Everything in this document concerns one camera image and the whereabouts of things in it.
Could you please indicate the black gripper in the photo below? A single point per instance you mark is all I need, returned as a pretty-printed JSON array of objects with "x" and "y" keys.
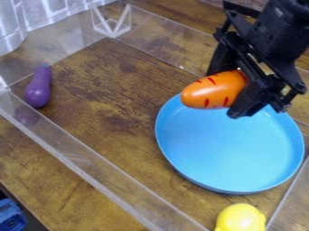
[{"x": 263, "y": 48}]

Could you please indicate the yellow toy object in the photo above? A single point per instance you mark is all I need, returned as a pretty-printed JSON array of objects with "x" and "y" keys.
[{"x": 241, "y": 217}]

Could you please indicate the blue object at corner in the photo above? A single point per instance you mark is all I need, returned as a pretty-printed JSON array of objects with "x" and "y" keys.
[{"x": 13, "y": 219}]

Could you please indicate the blue round plate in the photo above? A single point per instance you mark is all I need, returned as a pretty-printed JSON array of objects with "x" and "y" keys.
[{"x": 235, "y": 156}]

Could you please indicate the clear acrylic enclosure wall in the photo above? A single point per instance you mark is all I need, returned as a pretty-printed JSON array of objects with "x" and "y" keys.
[{"x": 79, "y": 159}]

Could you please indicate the purple toy eggplant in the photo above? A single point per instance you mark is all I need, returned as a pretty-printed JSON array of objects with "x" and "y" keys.
[{"x": 38, "y": 91}]

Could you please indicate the orange toy carrot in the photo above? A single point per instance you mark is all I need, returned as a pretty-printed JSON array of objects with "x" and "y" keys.
[{"x": 215, "y": 91}]

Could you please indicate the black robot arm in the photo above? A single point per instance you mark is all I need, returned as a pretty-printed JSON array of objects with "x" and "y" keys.
[{"x": 251, "y": 14}]

